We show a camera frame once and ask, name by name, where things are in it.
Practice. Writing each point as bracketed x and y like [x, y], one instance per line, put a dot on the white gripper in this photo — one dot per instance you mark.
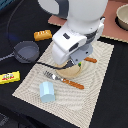
[73, 47]

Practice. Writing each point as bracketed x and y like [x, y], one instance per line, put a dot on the orange toy bread loaf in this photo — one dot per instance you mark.
[42, 35]

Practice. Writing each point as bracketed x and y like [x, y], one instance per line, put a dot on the light blue milk carton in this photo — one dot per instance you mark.
[46, 92]

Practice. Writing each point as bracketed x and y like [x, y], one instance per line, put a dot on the yellow toy box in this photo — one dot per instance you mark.
[9, 77]

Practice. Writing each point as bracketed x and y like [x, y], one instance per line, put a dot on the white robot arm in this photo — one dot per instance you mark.
[58, 8]

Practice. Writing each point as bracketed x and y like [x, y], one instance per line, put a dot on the round wooden plate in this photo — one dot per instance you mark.
[71, 72]

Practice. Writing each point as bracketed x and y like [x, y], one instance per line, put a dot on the grey frying pan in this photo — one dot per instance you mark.
[24, 52]

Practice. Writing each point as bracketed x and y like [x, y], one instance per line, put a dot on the beige woven placemat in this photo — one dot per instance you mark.
[71, 104]

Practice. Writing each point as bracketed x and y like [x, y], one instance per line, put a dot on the beige bowl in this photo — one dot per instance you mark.
[122, 14]

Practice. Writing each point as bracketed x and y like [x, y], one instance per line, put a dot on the knife with wooden handle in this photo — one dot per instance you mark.
[90, 59]

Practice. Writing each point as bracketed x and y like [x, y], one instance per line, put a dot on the fork with wooden handle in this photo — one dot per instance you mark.
[71, 83]

